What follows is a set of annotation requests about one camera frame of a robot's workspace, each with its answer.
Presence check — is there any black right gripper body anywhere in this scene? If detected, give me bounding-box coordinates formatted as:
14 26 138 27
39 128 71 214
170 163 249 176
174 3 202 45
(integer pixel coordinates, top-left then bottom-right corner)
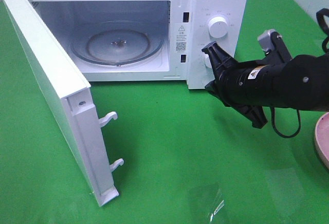
215 59 262 106

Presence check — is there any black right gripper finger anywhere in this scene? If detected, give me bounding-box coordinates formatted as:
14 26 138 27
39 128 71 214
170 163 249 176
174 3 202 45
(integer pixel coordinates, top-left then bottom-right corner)
202 42 236 77
205 81 267 128

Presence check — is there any pink round plate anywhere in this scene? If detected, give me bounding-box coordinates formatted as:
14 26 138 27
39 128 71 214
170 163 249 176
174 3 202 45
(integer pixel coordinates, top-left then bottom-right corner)
314 113 329 169

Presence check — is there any white microwave door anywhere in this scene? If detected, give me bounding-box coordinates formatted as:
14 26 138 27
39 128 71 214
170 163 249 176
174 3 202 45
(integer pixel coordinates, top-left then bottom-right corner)
3 0 124 206

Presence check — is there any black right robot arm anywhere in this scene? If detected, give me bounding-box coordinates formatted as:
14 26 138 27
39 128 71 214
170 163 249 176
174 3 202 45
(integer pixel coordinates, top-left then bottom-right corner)
202 42 328 128

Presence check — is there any lower white microwave knob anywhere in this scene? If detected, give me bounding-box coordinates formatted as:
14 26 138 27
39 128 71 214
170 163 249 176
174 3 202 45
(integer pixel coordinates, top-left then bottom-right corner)
204 54 212 68

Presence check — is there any white microwave knob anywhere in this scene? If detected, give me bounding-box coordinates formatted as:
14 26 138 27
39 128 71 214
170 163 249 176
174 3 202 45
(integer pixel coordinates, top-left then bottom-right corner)
208 16 228 38
204 54 212 68

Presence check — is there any upper white microwave knob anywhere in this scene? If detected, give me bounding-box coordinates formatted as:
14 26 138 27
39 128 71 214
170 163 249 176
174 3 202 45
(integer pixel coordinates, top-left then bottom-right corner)
208 16 228 38

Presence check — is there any white microwave oven body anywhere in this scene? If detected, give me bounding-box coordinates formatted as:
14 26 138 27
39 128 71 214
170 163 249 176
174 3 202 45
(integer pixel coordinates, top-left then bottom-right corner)
29 0 246 89

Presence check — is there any glass microwave turntable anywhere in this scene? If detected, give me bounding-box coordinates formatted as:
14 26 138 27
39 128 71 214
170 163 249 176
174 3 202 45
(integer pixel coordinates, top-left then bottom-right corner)
71 21 169 66

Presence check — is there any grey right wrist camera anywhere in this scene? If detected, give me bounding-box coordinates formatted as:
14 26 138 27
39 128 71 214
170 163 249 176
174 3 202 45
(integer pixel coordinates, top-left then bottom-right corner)
258 29 276 53

